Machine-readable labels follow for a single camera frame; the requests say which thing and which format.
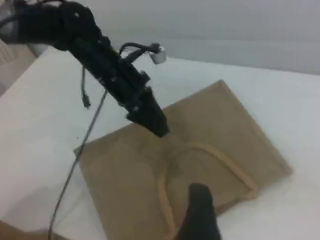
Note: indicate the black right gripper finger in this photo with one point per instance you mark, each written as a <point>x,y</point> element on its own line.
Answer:
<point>200,215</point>

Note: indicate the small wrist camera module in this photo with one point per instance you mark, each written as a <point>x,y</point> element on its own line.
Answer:
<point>158,58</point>

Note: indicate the brown jute bag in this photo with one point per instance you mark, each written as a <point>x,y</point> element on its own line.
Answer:
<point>225,130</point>

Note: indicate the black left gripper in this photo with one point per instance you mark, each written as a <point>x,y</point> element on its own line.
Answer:
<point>115,77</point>

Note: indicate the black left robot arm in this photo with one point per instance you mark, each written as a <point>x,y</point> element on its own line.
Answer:
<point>37,22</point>

